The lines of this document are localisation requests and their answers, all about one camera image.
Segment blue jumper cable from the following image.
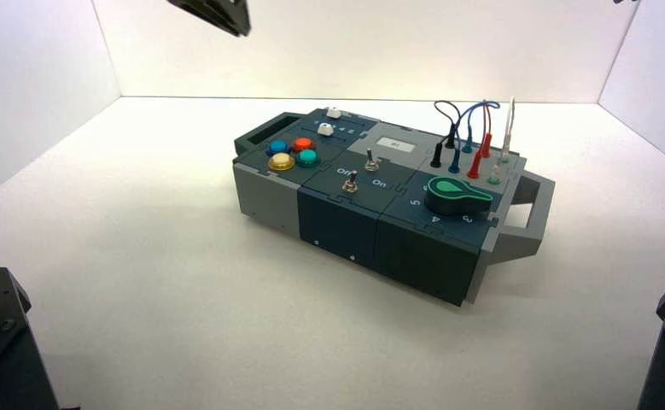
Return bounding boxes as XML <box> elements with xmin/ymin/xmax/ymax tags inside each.
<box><xmin>447</xmin><ymin>101</ymin><xmax>502</xmax><ymax>174</ymax></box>

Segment green and black rotary knob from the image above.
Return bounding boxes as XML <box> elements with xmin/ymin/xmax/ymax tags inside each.
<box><xmin>425</xmin><ymin>175</ymin><xmax>495</xmax><ymax>217</ymax></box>

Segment red jumper cable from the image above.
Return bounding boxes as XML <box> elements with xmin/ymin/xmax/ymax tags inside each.
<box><xmin>467</xmin><ymin>100</ymin><xmax>493</xmax><ymax>180</ymax></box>

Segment grey and navy task box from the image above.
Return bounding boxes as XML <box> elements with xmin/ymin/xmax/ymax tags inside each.
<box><xmin>232</xmin><ymin>108</ymin><xmax>557</xmax><ymax>308</ymax></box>

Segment black jumper cable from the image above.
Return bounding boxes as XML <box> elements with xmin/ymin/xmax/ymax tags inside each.
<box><xmin>429</xmin><ymin>100</ymin><xmax>462</xmax><ymax>169</ymax></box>

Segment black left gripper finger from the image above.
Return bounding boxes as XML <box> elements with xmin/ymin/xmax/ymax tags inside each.
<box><xmin>197</xmin><ymin>0</ymin><xmax>253</xmax><ymax>38</ymax></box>
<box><xmin>166</xmin><ymin>0</ymin><xmax>242</xmax><ymax>38</ymax></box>

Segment yellow push button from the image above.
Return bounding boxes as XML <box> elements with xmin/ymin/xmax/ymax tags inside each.
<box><xmin>267</xmin><ymin>152</ymin><xmax>296</xmax><ymax>173</ymax></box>

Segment white jumper cable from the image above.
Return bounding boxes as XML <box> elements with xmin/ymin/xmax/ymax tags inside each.
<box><xmin>490</xmin><ymin>96</ymin><xmax>516</xmax><ymax>178</ymax></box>

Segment white display label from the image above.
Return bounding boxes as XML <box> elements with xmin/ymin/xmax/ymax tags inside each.
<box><xmin>376</xmin><ymin>137</ymin><xmax>418</xmax><ymax>154</ymax></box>

